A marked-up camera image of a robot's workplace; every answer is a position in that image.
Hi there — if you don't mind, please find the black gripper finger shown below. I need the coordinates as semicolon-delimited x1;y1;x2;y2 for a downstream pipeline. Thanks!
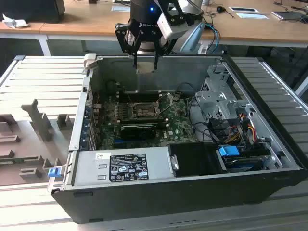
114;22;142;71
153;36;179;72

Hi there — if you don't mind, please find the silver square CPU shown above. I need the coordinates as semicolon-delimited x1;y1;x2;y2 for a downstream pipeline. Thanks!
135;62;156;74

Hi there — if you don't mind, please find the metal socket cover frame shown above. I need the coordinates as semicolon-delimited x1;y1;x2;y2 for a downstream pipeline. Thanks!
156;92;175;115

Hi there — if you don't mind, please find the black RAM slot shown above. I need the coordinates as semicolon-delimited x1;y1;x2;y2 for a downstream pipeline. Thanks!
119;95;160;102
120;116;169;122
119;119;169;126
120;91;161;97

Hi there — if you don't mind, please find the CPU socket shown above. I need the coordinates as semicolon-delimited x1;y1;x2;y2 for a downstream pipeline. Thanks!
130;102;161;119

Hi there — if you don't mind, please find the blue expansion slot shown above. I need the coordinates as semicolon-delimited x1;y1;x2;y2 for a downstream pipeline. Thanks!
113;139;132;148

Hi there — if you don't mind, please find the long wooden desk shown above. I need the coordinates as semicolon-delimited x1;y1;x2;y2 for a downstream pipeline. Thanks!
39;0;308;52

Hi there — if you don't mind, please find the silver metal disk cage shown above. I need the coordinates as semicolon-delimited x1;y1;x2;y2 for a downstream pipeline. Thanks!
194;64;256;121

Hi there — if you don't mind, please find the green motherboard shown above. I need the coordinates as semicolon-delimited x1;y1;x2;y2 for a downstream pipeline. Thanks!
92;90;201;150

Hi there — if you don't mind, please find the black graphics card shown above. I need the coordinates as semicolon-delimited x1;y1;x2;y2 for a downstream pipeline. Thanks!
120;124;156;141

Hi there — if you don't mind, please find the black box on desk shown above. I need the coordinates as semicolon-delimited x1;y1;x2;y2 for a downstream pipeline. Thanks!
0;0;66;24

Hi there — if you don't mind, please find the small wooden desk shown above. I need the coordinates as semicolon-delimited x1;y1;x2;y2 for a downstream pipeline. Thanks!
0;0;70;56

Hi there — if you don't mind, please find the crumpled white paper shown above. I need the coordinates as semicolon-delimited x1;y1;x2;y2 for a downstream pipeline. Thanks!
1;13;30;29

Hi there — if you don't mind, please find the black plastic shroud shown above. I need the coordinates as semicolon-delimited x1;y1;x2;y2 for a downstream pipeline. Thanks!
167;141;229;178

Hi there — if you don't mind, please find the blue disk carrier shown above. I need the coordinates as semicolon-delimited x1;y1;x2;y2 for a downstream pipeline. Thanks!
218;145;240;158

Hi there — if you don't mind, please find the dark tablet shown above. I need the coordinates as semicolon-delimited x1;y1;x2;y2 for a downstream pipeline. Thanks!
271;10;307;22

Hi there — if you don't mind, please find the black power supply label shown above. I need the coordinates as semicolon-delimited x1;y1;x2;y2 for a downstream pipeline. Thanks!
109;152;150;182

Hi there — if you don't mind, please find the silver power supply box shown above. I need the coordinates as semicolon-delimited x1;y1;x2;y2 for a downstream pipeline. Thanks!
71;146;174;187

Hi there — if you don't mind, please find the grey parts rack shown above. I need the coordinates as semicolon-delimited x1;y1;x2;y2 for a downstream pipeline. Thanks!
0;98;78;187

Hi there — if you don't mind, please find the blue case latch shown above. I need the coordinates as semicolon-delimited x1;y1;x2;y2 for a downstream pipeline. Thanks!
48;167;61;178

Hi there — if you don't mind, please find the black open PC case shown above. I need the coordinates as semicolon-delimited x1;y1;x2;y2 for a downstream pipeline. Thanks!
47;54;308;224

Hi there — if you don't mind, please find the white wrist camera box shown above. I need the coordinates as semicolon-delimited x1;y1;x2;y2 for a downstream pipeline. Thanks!
157;13;189;40

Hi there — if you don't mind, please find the white desk cable panel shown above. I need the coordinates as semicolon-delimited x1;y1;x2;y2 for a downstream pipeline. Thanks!
236;13;270;20
111;5;132;13
228;6;260;13

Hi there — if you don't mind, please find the beige case handle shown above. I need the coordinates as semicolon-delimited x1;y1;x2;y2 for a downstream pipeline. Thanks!
83;53;98;71

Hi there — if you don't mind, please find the blue cable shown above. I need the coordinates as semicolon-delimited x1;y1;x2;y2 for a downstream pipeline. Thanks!
205;23;221;54

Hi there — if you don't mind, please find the black looped wire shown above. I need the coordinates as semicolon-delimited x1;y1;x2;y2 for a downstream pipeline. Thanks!
187;95;218;143

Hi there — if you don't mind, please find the yellow red wire bundle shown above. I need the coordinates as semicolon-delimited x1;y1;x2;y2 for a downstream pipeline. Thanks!
226;119;256;145

